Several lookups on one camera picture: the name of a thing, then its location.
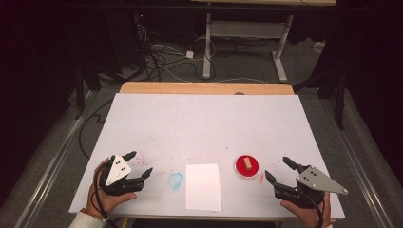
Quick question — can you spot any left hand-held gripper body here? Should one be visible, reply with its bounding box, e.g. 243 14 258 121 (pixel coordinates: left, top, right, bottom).
99 154 145 197

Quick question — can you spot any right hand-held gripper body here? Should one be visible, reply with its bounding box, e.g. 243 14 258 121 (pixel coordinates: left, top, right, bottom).
273 165 349 210

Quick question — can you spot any person's left hand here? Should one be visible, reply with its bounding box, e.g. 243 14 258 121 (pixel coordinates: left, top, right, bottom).
85 158 138 220

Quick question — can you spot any person's right hand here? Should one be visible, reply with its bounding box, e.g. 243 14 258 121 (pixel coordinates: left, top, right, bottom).
279 191 333 228

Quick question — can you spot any round red ink pad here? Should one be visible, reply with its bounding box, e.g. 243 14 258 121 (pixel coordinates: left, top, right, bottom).
234 154 261 181

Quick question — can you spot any white paper sheet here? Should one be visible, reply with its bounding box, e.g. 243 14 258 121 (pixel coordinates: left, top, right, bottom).
184 163 223 214

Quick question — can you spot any white foam board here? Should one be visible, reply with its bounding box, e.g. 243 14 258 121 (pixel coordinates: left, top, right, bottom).
68 92 346 220

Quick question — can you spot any black stand leg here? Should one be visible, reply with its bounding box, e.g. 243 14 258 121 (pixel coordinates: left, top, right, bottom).
293 63 348 131
73 63 103 121

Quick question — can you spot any white power strip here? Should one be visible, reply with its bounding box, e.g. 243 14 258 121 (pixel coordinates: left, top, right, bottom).
312 40 327 54

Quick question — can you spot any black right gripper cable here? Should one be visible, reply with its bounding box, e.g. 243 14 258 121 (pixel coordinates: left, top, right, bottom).
300 188 327 228

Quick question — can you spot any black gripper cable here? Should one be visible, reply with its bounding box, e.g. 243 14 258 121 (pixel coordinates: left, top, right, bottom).
90 161 120 228
300 188 327 228

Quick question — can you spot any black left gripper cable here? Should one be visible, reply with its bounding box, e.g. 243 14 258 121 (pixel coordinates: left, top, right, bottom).
90 161 120 228

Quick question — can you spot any metal floor rail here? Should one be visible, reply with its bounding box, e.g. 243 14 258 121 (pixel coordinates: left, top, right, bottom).
12 90 100 228
320 94 395 228

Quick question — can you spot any black floor cable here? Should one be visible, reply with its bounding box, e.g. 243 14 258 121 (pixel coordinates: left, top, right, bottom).
77 99 114 161

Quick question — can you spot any orange wrist bracelet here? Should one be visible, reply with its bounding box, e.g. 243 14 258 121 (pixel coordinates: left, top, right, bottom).
79 207 111 222

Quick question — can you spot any tangle of floor cables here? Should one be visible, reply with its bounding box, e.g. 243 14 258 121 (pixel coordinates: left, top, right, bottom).
132 12 220 84

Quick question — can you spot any white metal desk frame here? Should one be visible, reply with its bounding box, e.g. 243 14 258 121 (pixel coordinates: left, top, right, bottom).
189 0 337 84

